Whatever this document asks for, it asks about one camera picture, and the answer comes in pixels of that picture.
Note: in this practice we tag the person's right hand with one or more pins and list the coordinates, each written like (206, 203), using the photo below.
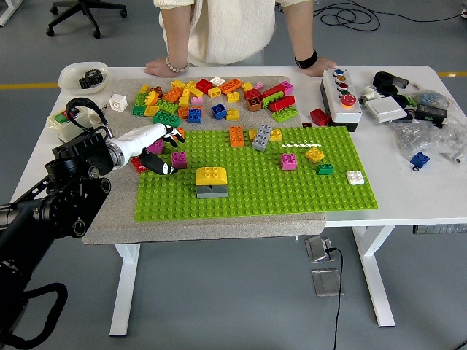
(157, 68)

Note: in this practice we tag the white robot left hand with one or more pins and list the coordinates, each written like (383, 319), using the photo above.
(142, 136)

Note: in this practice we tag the person's left hand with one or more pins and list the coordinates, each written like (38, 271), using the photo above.
(321, 67)

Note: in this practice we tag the magenta brick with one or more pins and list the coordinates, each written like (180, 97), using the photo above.
(179, 160)
(157, 147)

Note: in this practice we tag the yellow curved brick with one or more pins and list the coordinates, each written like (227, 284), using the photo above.
(211, 176)

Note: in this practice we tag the person's right forearm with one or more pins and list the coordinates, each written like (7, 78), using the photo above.
(178, 36)

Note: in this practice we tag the person's left forearm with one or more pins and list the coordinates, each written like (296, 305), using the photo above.
(301, 25)

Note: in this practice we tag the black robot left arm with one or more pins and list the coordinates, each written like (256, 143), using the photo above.
(84, 156)

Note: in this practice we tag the brown brick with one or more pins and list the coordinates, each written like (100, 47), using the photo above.
(253, 105)
(157, 90)

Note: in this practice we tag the red printed brick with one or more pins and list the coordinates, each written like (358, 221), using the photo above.
(136, 165)

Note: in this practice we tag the green long brick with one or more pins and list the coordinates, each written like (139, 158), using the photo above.
(270, 99)
(166, 119)

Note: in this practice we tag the lime brick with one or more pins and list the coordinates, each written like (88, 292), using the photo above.
(284, 115)
(139, 99)
(167, 106)

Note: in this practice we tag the orange long brick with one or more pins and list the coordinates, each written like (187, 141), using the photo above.
(181, 132)

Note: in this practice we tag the pink small brick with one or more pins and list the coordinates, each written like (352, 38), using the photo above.
(197, 101)
(258, 86)

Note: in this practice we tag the red long brick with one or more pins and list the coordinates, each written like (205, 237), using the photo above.
(282, 104)
(273, 90)

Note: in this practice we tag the blue brick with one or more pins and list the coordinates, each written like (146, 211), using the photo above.
(219, 111)
(194, 116)
(419, 160)

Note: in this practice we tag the white brick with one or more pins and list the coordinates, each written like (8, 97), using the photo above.
(355, 178)
(217, 80)

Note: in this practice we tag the grey sloped brick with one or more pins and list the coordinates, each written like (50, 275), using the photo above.
(211, 193)

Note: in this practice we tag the grey long brick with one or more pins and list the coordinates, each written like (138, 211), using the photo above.
(261, 138)

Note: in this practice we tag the yellow narrow brick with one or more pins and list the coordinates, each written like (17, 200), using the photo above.
(251, 135)

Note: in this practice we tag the dark green small brick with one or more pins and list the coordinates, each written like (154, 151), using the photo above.
(324, 170)

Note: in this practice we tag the green baseplate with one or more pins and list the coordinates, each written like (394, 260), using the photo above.
(292, 197)

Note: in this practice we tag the black wristwatch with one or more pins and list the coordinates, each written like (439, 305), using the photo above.
(306, 59)

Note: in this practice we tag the white cube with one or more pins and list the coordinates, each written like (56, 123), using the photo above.
(117, 104)

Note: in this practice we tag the white tube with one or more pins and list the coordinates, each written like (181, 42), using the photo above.
(95, 117)

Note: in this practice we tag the push-button control box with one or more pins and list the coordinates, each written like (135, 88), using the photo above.
(343, 113)

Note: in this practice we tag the white pipe fitting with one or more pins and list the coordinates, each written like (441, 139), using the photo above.
(369, 95)

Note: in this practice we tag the black gear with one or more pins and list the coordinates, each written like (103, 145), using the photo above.
(93, 78)

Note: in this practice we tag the dark metal block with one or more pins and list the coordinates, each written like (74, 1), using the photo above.
(402, 82)

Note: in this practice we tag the person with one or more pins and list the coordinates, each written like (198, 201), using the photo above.
(233, 29)

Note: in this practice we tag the white bowl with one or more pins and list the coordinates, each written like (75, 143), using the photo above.
(69, 76)

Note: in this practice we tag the black office chair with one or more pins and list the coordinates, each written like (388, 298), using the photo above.
(85, 9)

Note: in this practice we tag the clear bag blue parts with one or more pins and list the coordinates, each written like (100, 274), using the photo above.
(430, 99)

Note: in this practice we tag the clear bag of screws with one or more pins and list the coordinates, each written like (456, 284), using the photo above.
(416, 138)

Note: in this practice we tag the black power adapter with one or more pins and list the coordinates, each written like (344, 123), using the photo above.
(431, 114)

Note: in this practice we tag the grey-brown mat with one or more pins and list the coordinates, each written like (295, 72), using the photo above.
(219, 229)

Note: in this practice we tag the white table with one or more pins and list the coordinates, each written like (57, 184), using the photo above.
(401, 197)

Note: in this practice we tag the white furniture leg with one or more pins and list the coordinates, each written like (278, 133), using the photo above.
(5, 16)

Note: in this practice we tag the metal floor socket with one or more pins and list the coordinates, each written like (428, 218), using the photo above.
(318, 249)
(326, 282)

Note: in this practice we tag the table height control panel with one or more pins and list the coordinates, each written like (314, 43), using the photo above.
(439, 229)

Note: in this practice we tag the white switch plate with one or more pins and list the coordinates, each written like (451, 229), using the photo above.
(386, 109)

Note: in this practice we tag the white switch box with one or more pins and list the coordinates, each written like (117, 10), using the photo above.
(58, 125)

